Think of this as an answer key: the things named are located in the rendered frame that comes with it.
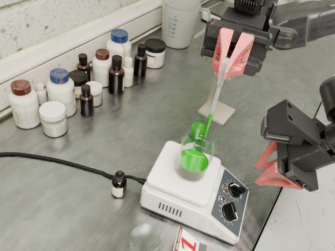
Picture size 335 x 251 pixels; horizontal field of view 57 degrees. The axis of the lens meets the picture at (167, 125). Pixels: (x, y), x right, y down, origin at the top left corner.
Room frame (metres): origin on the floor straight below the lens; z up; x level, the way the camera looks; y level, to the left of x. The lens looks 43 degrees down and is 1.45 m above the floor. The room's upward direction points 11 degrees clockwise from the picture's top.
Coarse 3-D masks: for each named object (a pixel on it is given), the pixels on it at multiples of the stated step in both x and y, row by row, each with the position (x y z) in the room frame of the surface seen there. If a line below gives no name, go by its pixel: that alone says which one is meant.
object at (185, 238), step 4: (184, 232) 0.28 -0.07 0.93; (184, 236) 0.28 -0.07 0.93; (188, 236) 0.28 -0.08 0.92; (180, 240) 0.26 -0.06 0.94; (184, 240) 0.27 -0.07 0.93; (188, 240) 0.27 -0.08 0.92; (192, 240) 0.28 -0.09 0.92; (180, 244) 0.26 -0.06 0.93; (184, 244) 0.26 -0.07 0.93; (188, 244) 0.27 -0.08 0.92; (192, 244) 0.27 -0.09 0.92; (196, 244) 0.28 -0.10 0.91; (180, 248) 0.25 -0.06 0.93; (184, 248) 0.26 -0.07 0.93; (188, 248) 0.26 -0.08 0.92; (192, 248) 0.26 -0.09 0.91
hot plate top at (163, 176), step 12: (168, 144) 0.44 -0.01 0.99; (180, 144) 0.44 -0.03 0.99; (168, 156) 0.41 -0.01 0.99; (156, 168) 0.37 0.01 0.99; (168, 168) 0.38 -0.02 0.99; (216, 168) 0.40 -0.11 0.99; (156, 180) 0.34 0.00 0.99; (168, 180) 0.35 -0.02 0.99; (180, 180) 0.35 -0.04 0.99; (204, 180) 0.36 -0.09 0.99; (168, 192) 0.33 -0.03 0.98; (180, 192) 0.33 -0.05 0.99; (192, 192) 0.33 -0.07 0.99; (204, 192) 0.34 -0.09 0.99; (204, 204) 0.31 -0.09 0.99
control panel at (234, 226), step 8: (224, 176) 0.40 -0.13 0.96; (232, 176) 0.41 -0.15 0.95; (224, 184) 0.39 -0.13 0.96; (240, 184) 0.41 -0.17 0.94; (224, 192) 0.37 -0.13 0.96; (216, 200) 0.34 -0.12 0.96; (232, 200) 0.36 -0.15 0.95; (240, 200) 0.37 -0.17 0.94; (216, 208) 0.33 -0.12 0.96; (240, 208) 0.35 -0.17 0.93; (216, 216) 0.31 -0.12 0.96; (240, 216) 0.34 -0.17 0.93; (224, 224) 0.30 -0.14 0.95; (232, 224) 0.31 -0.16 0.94; (240, 224) 0.32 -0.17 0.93; (232, 232) 0.30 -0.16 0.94
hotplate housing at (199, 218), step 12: (144, 180) 0.38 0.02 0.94; (216, 180) 0.39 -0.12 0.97; (144, 192) 0.33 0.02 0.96; (156, 192) 0.33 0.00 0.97; (216, 192) 0.36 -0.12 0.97; (144, 204) 0.33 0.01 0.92; (156, 204) 0.32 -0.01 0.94; (168, 204) 0.32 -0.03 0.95; (180, 204) 0.32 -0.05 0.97; (192, 204) 0.32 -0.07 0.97; (168, 216) 0.32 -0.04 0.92; (180, 216) 0.31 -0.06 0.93; (192, 216) 0.31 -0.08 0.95; (204, 216) 0.30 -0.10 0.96; (192, 228) 0.31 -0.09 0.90; (204, 228) 0.30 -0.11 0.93; (216, 228) 0.30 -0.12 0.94; (240, 228) 0.32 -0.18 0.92; (228, 240) 0.29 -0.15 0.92
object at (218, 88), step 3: (219, 84) 0.37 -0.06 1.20; (222, 84) 0.38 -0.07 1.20; (216, 87) 0.38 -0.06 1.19; (219, 87) 0.38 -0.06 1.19; (216, 90) 0.38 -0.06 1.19; (219, 90) 0.38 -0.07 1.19; (216, 93) 0.38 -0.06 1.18; (219, 93) 0.38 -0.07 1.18; (216, 96) 0.38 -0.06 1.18; (213, 99) 0.38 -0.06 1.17; (216, 99) 0.38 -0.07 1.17; (213, 102) 0.38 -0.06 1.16; (216, 102) 0.38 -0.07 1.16; (213, 105) 0.38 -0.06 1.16; (213, 108) 0.38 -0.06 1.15; (210, 111) 0.38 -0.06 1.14; (213, 111) 0.38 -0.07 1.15; (210, 114) 0.38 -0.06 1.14; (213, 114) 0.38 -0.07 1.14
